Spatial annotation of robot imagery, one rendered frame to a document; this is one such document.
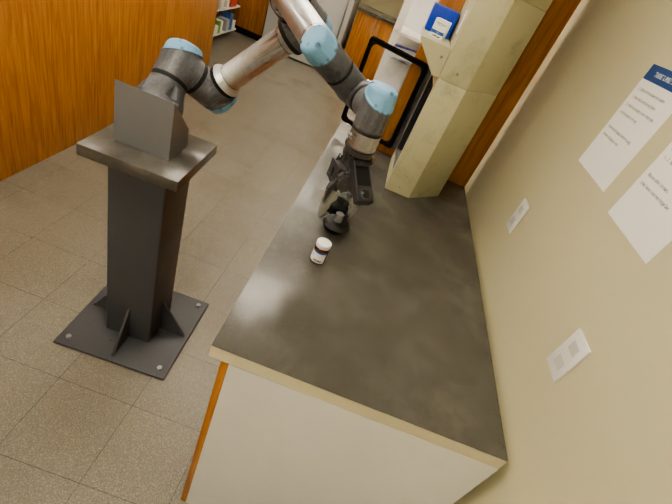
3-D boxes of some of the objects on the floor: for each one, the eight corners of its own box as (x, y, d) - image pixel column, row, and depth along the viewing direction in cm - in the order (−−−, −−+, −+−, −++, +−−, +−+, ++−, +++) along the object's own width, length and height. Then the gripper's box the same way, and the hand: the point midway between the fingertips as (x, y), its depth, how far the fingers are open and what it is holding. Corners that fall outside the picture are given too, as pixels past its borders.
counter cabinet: (394, 253, 311) (454, 149, 258) (354, 577, 145) (498, 469, 92) (313, 220, 308) (356, 106, 255) (176, 511, 142) (220, 361, 89)
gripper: (376, 142, 107) (348, 206, 119) (328, 132, 101) (303, 201, 113) (389, 159, 101) (358, 225, 114) (338, 150, 95) (311, 221, 107)
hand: (335, 216), depth 111 cm, fingers open, 8 cm apart
